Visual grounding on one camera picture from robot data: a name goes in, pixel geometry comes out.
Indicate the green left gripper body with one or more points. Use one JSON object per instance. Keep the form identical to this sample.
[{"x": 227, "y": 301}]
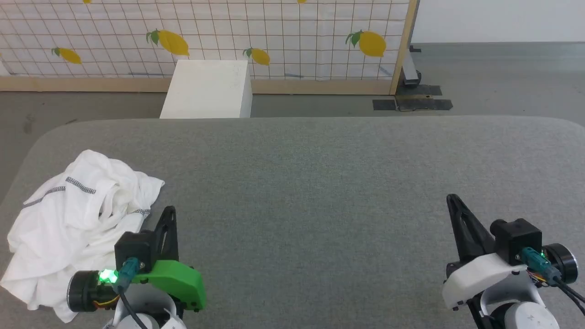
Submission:
[{"x": 176, "y": 278}]

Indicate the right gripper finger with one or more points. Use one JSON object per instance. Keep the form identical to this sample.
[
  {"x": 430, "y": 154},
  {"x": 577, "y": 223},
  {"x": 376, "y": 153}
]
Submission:
[{"x": 470, "y": 237}]

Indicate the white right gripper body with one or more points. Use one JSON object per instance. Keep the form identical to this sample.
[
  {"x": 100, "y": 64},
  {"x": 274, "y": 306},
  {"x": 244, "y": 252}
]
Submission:
[{"x": 475, "y": 276}]

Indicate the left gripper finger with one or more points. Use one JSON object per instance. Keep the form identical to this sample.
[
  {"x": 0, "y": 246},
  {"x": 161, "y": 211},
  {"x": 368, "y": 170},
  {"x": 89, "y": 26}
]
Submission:
[{"x": 167, "y": 237}]

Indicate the white t-shirt with grey stitching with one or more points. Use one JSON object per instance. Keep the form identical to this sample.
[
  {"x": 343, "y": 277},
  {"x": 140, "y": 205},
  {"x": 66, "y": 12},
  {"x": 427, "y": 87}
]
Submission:
[{"x": 59, "y": 219}]

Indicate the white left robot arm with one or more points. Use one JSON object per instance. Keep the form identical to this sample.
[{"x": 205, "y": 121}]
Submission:
[{"x": 84, "y": 292}]

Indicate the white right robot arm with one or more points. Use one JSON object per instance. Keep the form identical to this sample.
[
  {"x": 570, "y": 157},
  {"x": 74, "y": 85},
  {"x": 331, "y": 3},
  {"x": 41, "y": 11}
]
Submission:
[{"x": 521, "y": 315}]

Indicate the white box with blue side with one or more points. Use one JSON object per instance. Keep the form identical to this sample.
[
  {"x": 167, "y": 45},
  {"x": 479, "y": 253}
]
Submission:
[{"x": 205, "y": 91}]

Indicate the small black floor tape patch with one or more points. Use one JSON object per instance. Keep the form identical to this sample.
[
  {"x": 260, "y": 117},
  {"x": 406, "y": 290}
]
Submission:
[{"x": 384, "y": 105}]

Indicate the grey metal partition foot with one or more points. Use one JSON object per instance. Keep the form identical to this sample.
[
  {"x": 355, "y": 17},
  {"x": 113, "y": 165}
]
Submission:
[{"x": 410, "y": 68}]

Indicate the lemon print partition screen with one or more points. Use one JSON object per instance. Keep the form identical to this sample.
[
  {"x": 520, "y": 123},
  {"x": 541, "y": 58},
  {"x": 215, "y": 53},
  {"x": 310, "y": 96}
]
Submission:
[{"x": 283, "y": 36}]

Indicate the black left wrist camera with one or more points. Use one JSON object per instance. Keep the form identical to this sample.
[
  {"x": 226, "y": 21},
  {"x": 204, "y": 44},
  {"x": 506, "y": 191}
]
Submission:
[{"x": 135, "y": 246}]

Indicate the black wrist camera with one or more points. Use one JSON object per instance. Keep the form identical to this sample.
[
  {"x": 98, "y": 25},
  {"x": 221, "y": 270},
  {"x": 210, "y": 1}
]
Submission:
[
  {"x": 518, "y": 237},
  {"x": 135, "y": 246}
]

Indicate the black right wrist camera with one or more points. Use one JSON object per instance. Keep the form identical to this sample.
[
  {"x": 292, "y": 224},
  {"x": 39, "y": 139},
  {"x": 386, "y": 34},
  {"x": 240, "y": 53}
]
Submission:
[{"x": 518, "y": 237}]

